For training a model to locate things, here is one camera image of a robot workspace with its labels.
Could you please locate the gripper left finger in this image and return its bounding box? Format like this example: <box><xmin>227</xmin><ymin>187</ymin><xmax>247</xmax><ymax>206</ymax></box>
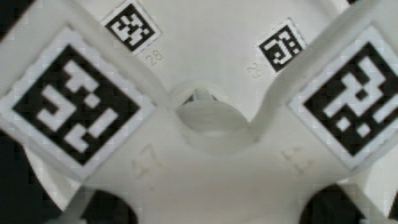
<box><xmin>46</xmin><ymin>186</ymin><xmax>96</xmax><ymax>224</ymax></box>

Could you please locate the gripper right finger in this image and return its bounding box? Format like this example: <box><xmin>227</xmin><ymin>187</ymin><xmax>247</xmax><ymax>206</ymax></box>
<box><xmin>339</xmin><ymin>184</ymin><xmax>391</xmax><ymax>224</ymax></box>

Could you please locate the white cylindrical table leg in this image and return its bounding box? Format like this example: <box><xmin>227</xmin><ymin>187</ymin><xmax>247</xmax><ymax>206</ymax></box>
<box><xmin>170</xmin><ymin>80</ymin><xmax>248</xmax><ymax>137</ymax></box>

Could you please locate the white round table top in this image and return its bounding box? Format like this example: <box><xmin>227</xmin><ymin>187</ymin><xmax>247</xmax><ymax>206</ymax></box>
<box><xmin>23</xmin><ymin>0</ymin><xmax>398</xmax><ymax>214</ymax></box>

